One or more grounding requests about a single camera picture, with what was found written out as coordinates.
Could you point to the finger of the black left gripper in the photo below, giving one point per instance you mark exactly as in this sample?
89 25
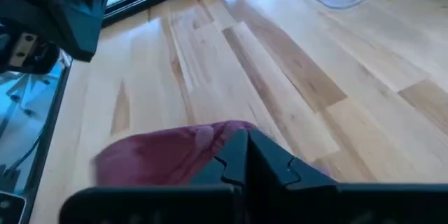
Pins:
80 24

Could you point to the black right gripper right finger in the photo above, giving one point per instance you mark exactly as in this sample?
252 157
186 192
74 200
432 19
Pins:
273 168

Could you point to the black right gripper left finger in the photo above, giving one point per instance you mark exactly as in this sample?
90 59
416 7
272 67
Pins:
229 168

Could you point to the maroon baseball cap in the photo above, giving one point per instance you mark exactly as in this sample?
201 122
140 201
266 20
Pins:
157 157

